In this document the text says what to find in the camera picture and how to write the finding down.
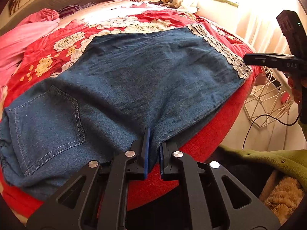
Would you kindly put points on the cream curtain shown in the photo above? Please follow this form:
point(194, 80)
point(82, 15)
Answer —
point(253, 20)

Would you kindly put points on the pink blanket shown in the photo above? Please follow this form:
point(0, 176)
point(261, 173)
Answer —
point(15, 41)

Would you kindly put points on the right hand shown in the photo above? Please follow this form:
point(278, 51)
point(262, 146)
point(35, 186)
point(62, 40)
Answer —
point(296, 84)

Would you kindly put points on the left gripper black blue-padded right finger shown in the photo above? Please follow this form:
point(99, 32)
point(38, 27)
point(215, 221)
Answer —
point(168, 168)

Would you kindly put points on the white wire basket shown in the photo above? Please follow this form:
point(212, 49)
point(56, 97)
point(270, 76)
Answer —
point(269, 100)

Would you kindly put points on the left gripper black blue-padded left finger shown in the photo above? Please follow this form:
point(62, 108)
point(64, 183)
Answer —
point(138, 168)

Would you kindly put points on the blue denim pants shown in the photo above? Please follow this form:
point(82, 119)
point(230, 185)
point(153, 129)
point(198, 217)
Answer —
point(172, 82)

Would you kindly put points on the red floral bedspread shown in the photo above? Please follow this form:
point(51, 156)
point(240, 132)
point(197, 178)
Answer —
point(56, 52)

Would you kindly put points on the black camera box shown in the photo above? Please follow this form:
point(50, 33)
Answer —
point(294, 33)

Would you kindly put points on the green jacket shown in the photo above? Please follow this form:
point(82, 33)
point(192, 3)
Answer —
point(289, 162)

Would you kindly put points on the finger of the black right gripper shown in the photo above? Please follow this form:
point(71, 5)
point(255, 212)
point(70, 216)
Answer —
point(260, 59)

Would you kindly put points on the dark striped pillow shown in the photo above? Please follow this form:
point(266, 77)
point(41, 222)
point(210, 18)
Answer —
point(72, 9)

